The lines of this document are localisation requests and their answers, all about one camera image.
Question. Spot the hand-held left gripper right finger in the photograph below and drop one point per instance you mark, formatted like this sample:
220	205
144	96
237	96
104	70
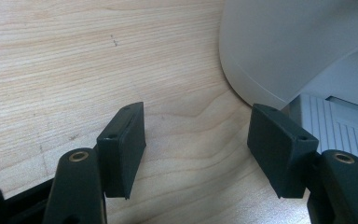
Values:
279	149

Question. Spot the white rounded appliance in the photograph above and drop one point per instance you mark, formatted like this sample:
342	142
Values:
292	46

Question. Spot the grey ribbed panel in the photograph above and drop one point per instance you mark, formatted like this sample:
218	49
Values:
338	130

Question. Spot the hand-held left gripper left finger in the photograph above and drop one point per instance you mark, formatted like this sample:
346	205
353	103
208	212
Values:
121	155

